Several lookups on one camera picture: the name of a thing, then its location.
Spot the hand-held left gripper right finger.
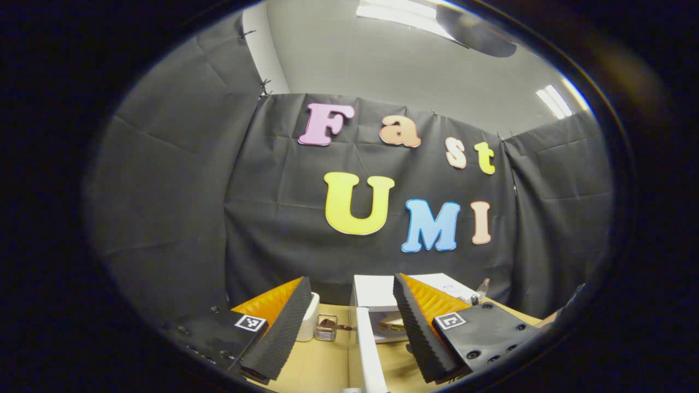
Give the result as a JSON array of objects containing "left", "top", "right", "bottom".
[{"left": 393, "top": 273, "right": 541, "bottom": 384}]

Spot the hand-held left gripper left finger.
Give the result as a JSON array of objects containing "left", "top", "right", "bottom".
[{"left": 161, "top": 276, "right": 313, "bottom": 383}]

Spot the white microwave oven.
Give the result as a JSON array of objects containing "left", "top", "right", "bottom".
[{"left": 349, "top": 273, "right": 482, "bottom": 393}]

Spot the white toaster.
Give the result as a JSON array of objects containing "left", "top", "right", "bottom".
[{"left": 297, "top": 292, "right": 320, "bottom": 343}]

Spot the black backdrop cloth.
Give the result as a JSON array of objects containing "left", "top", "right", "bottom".
[{"left": 85, "top": 11, "right": 615, "bottom": 334}]

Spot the small ceiling light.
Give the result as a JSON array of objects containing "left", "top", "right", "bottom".
[{"left": 535, "top": 85, "right": 574, "bottom": 120}]

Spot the long ceiling light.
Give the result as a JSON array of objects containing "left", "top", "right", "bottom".
[{"left": 356, "top": 0, "right": 465, "bottom": 41}]

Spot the wire rack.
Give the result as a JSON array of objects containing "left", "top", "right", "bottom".
[{"left": 315, "top": 314, "right": 339, "bottom": 342}]

